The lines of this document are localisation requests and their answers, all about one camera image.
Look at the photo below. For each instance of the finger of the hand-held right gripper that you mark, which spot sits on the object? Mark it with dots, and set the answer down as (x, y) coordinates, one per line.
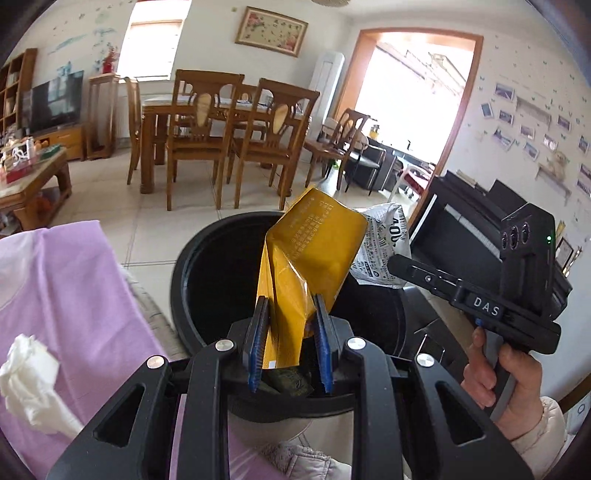
(415, 273)

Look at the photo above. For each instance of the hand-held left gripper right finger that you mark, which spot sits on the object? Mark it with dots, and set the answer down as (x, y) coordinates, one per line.
(323, 344)

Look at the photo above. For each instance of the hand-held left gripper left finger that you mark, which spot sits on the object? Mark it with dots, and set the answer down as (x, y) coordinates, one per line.
(257, 344)

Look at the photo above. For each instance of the white printed plastic packet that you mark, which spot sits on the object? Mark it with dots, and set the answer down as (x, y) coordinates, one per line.
(383, 249)

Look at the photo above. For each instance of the black trash bin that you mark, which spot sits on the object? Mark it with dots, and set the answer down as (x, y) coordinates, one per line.
(212, 277)

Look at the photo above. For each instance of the yellow foil packet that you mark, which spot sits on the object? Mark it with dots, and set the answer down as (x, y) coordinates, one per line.
(304, 249)

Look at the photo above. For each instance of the person's right forearm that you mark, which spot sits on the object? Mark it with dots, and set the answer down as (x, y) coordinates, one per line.
(540, 434)

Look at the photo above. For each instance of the person's right hand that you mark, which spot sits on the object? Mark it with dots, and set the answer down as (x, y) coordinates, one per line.
(526, 383)

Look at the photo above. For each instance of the dark green packet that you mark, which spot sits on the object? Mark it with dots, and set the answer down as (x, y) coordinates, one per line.
(288, 384)

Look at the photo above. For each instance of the cream fleece jacket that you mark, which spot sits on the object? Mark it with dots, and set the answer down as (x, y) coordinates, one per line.
(314, 466)

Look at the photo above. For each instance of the plush toy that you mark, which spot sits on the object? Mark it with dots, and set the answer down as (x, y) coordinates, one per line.
(557, 164)

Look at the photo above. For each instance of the wooden dining chair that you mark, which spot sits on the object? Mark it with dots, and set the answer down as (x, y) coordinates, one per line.
(134, 115)
(247, 93)
(263, 152)
(194, 147)
(344, 131)

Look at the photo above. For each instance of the purple blanket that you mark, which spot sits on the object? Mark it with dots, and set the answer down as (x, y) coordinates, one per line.
(92, 286)

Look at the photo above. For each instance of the white standing air conditioner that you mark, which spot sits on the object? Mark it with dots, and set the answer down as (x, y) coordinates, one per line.
(325, 78)

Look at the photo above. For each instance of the crumpled white tissue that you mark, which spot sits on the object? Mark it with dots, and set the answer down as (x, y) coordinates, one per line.
(32, 383)

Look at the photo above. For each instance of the wooden dining table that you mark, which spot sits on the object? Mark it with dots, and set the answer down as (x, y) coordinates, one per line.
(154, 108)

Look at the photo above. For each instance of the wooden coffee table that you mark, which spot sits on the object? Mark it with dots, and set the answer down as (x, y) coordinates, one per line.
(46, 177)

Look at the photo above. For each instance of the tall wooden plant stand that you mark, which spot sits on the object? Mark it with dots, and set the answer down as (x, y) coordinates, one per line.
(104, 115)

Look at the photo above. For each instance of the wooden television stand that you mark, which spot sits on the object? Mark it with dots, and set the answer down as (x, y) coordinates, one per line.
(64, 143)

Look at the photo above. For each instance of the framed floral picture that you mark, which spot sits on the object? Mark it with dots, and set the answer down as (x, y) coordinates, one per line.
(271, 31)

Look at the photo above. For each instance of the ceiling lamp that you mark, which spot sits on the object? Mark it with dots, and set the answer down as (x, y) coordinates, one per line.
(334, 2)

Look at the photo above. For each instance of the pile of small tabletop items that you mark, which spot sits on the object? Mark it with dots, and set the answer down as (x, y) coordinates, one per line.
(18, 157)

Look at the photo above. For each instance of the flat screen television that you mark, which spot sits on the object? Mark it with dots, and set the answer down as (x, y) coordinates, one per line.
(55, 101)

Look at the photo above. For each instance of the red flower vase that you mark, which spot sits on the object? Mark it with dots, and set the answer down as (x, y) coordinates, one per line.
(108, 62)

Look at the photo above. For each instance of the window with blind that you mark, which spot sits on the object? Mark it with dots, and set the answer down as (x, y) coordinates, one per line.
(154, 41)

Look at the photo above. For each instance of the wooden bookshelf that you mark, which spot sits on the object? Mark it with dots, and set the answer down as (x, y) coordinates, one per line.
(25, 69)

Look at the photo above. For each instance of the group of wall photos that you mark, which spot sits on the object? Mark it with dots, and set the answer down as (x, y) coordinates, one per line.
(503, 115)

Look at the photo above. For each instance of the wooden doorway frame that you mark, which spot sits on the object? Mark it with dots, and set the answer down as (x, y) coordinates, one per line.
(364, 46)

